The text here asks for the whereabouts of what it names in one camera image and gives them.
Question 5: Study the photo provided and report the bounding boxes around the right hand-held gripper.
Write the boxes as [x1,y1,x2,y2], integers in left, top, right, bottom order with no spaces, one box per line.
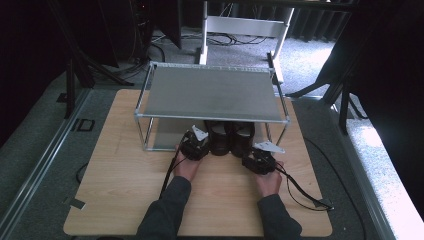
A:
[241,140,287,176]

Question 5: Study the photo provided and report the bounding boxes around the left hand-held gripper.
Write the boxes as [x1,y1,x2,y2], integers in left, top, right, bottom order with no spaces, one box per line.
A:
[179,124,211,162]

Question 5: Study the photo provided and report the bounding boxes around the black leather shoe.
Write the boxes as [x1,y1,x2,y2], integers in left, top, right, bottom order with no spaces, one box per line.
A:
[204,120,232,157]
[230,121,256,159]

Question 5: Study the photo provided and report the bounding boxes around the grey fabric metal shoe rack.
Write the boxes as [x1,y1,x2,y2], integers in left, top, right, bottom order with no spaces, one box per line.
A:
[134,61,291,153]

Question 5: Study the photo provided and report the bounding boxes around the person's left hand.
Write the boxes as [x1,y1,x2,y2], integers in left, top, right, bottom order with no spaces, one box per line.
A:
[172,143,203,183]

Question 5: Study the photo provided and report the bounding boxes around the person's right hand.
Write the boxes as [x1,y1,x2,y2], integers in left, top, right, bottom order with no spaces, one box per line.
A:
[254,160,285,199]

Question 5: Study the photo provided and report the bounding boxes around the black metal stand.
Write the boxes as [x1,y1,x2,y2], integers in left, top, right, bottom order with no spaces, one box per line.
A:
[285,74,369,136]
[46,0,136,120]

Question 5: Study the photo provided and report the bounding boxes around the grey tape piece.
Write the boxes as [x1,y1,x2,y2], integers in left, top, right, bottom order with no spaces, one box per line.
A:
[62,196,87,211]

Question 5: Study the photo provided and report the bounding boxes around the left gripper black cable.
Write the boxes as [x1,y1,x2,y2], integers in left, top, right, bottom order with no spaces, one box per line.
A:
[158,153,188,201]

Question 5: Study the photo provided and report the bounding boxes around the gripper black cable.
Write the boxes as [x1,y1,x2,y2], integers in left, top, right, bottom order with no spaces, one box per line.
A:
[158,153,188,201]
[275,163,336,212]

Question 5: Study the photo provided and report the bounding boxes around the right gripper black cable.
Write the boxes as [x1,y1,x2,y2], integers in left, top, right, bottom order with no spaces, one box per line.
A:
[275,163,336,212]

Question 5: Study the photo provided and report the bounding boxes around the black floor cable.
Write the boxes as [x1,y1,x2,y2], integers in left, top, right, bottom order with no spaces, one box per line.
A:
[303,136,367,240]
[75,162,90,184]

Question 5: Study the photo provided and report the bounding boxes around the aluminium floor rail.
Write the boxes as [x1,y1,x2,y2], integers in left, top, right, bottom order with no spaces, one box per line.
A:
[328,99,399,240]
[0,87,92,238]

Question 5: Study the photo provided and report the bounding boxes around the bundle of floor cables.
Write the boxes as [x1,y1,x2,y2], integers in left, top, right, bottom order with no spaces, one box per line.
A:
[151,31,269,48]

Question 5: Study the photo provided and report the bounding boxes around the white desk frame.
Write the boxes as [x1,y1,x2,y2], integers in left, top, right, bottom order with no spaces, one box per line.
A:
[194,1,296,84]

